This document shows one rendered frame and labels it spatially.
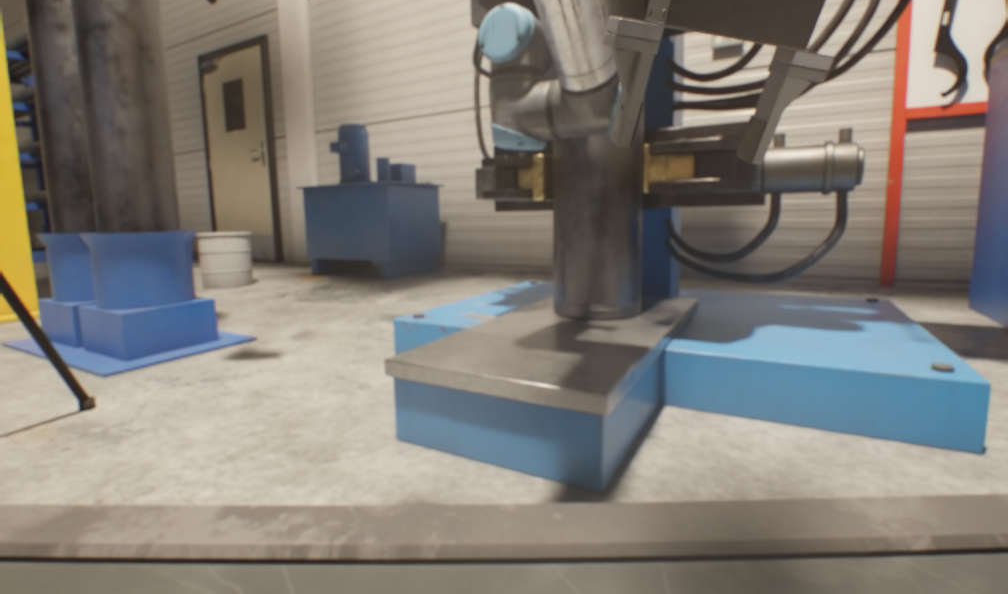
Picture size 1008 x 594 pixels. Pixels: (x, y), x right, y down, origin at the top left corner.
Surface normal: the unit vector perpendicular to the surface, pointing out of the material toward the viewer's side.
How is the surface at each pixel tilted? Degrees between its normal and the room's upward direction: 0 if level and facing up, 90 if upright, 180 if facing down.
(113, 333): 90
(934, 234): 90
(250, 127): 90
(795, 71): 114
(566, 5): 138
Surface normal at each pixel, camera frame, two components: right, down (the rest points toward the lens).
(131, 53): 0.75, 0.07
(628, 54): 0.10, 0.51
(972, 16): -0.49, 0.12
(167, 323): 0.87, 0.04
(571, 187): -0.67, 0.11
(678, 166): 0.23, 0.11
